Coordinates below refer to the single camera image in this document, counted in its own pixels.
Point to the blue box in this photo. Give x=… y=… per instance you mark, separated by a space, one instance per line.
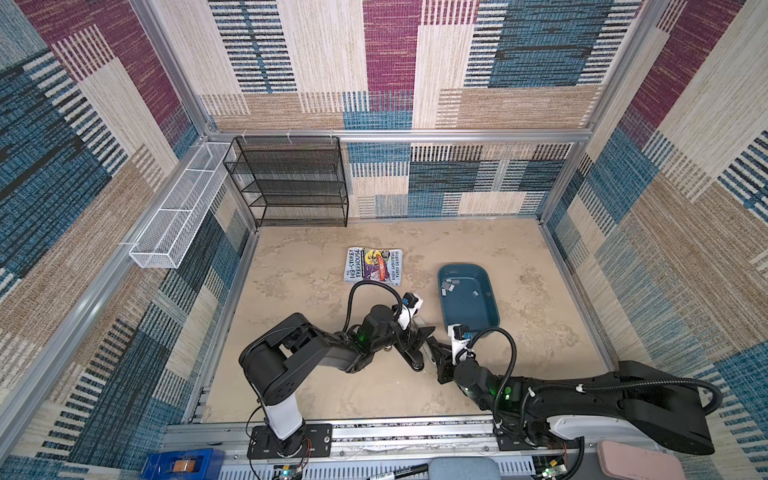
x=201 y=464

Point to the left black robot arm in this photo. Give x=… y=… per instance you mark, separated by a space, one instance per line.
x=277 y=363

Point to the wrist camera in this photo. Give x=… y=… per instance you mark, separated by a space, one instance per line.
x=460 y=336
x=411 y=303

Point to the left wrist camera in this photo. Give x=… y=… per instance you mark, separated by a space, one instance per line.
x=411 y=303

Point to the black wire mesh shelf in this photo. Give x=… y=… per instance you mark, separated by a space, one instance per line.
x=290 y=181

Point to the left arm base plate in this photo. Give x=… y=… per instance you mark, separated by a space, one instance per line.
x=310 y=440

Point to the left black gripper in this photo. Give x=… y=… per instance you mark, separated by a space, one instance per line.
x=424 y=331

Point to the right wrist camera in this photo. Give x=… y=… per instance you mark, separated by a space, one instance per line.
x=460 y=336

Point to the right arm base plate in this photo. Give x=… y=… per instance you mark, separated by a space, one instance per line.
x=533 y=435

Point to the teal plastic tray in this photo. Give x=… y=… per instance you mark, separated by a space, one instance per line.
x=466 y=297

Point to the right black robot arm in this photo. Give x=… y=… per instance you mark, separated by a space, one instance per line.
x=635 y=400

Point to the grey blue chair back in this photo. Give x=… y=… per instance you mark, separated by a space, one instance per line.
x=463 y=468

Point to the treehouse paperback book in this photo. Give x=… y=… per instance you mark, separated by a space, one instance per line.
x=381 y=265

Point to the pink case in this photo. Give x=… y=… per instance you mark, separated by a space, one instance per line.
x=622 y=461

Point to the staple strips in tray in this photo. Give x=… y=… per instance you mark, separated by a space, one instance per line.
x=460 y=287

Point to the white wire mesh basket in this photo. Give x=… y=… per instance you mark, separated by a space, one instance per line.
x=166 y=239

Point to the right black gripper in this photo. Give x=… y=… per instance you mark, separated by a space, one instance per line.
x=444 y=366

